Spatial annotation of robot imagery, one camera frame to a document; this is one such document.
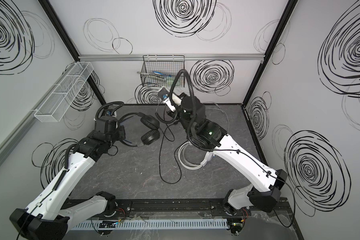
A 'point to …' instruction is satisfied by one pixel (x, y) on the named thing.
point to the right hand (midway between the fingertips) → (175, 91)
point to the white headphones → (209, 156)
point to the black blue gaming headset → (151, 134)
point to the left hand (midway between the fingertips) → (120, 127)
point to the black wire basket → (161, 70)
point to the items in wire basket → (167, 80)
